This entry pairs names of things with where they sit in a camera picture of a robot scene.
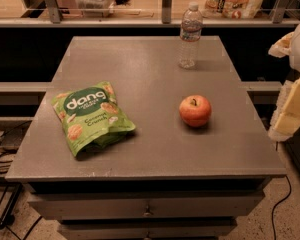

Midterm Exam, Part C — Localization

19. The grey drawer cabinet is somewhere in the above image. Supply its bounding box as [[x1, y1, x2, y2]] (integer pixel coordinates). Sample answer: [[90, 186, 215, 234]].
[[28, 189, 264, 240]]

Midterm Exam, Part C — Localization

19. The red apple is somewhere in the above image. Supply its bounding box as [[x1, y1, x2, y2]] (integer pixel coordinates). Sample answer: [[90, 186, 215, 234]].
[[179, 95, 212, 128]]

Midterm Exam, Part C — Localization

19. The clear plastic water bottle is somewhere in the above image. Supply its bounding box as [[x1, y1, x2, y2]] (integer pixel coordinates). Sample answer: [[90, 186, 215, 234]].
[[179, 1, 203, 69]]

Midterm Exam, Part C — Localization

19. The snack bag on shelf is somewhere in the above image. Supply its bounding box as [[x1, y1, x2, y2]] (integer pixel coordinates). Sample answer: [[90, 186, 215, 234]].
[[203, 0, 263, 19]]

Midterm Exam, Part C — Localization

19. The green dang chips bag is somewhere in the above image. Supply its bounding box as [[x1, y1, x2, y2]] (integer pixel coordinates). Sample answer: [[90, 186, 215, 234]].
[[51, 81, 136, 156]]

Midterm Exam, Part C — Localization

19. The black cables left floor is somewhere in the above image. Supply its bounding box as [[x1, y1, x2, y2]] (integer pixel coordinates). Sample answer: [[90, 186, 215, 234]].
[[0, 120, 43, 240]]

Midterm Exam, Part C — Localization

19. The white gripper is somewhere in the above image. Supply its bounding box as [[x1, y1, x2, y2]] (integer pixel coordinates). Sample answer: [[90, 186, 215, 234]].
[[268, 23, 300, 142]]

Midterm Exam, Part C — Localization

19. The clear plastic container on shelf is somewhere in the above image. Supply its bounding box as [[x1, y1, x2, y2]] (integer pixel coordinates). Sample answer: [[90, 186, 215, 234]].
[[75, 0, 114, 18]]

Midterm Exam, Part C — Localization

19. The metal shelf rack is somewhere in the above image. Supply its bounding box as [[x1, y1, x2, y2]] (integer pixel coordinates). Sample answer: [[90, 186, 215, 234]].
[[0, 0, 300, 28]]

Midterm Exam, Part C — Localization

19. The black cable right floor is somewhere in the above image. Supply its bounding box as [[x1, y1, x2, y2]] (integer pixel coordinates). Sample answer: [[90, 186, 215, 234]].
[[270, 175, 293, 240]]

